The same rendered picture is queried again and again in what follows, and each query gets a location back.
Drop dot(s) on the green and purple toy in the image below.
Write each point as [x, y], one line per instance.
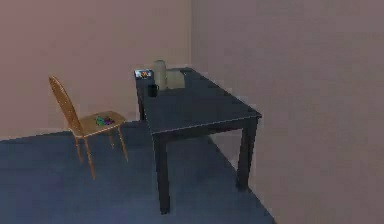
[104, 121]

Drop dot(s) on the orange wooden chair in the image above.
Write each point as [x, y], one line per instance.
[71, 115]

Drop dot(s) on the beige box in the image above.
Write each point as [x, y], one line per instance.
[175, 79]

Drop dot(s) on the dark blue-black table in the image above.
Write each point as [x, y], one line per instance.
[196, 106]

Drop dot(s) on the black mug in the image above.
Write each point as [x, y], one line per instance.
[153, 90]

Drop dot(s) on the tall beige jar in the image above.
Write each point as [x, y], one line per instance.
[160, 75]

